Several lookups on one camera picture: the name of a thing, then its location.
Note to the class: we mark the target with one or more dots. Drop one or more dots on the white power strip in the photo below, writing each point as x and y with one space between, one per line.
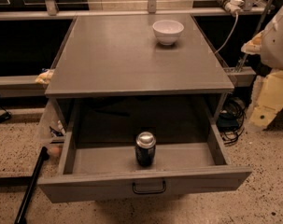
231 6

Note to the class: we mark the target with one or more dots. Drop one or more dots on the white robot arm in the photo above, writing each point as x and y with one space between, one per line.
268 44

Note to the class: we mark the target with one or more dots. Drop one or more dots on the grey cabinet counter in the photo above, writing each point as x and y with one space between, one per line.
119 55

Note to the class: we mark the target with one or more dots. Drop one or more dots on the black pole on floor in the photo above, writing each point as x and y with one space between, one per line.
20 217

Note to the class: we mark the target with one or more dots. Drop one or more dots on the clear plastic bag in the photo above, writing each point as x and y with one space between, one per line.
51 130

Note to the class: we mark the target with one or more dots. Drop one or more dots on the black drawer handle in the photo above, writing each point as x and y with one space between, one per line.
149 188

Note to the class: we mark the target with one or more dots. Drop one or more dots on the blue pepsi can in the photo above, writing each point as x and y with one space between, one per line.
145 145

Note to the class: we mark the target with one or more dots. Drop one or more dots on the grey open drawer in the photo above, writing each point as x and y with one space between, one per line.
98 159

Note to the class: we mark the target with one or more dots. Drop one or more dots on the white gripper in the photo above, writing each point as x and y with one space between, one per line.
277 44

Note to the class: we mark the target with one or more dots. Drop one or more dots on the white ceramic bowl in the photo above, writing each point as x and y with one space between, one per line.
167 32

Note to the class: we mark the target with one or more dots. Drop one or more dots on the yellow crumpled snack bag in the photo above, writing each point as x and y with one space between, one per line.
45 77

